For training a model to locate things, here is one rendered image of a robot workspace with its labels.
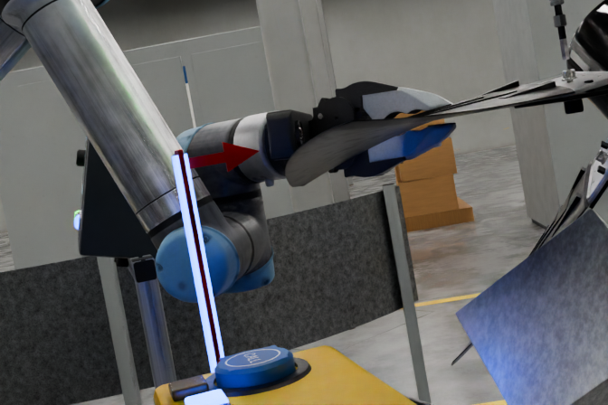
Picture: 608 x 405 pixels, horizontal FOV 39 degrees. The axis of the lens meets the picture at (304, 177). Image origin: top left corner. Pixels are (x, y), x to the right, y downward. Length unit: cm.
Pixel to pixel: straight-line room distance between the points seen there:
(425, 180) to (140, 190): 802
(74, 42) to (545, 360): 53
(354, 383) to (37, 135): 680
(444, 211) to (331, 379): 846
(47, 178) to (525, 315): 652
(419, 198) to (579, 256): 811
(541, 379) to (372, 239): 213
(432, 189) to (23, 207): 399
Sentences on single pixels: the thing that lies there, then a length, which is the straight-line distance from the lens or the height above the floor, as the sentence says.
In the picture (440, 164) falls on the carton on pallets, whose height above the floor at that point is 63.
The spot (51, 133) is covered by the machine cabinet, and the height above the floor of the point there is 152.
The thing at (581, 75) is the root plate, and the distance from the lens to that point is 82.
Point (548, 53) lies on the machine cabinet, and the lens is 685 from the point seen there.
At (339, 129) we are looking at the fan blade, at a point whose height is 119.
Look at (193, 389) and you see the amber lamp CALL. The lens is 43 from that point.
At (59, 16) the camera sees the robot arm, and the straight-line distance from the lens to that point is 90.
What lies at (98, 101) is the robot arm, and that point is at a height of 125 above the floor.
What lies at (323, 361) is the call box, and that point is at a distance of 45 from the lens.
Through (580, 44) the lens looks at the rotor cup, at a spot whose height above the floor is 122.
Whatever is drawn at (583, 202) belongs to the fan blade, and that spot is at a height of 108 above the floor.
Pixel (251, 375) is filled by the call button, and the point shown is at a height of 108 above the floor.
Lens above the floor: 119
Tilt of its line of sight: 3 degrees down
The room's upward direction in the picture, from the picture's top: 10 degrees counter-clockwise
